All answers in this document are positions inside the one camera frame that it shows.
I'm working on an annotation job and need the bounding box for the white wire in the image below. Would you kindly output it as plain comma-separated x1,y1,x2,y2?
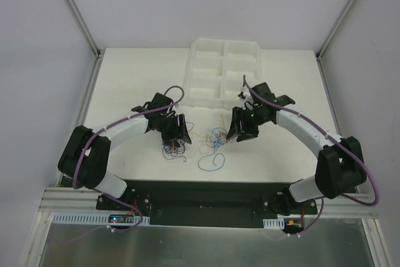
190,116,234,155

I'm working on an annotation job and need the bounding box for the blue wire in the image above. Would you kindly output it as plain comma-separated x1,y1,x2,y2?
197,153,226,171

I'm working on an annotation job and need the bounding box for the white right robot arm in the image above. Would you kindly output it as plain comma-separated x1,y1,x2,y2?
227,83,367,214

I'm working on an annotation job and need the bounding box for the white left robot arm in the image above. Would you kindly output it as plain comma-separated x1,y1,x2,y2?
57,93,192,210

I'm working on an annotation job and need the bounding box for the white plastic compartment tray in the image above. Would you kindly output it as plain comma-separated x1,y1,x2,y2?
182,38,263,111

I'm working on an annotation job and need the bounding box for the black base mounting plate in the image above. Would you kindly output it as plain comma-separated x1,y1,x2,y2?
95,179,324,227

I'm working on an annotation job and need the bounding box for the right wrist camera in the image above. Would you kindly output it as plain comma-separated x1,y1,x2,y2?
238,91,246,101

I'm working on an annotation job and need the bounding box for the right white cable duct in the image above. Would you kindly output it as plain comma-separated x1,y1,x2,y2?
262,218,284,230

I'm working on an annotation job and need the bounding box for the white cable duct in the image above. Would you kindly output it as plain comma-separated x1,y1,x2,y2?
262,218,284,230
52,213,150,226

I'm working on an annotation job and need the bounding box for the aluminium front rail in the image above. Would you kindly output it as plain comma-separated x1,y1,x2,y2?
39,188,378,219

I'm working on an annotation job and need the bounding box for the left white cable duct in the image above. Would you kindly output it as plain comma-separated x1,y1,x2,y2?
52,213,150,226

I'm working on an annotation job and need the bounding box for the left aluminium frame post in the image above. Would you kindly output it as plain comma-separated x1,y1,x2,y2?
64,0,101,58

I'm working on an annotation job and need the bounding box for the aluminium frame post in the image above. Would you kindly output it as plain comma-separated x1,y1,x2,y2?
64,0,101,58
316,0,358,61

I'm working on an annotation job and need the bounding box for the right aluminium frame post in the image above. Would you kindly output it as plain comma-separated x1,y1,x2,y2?
316,0,358,61

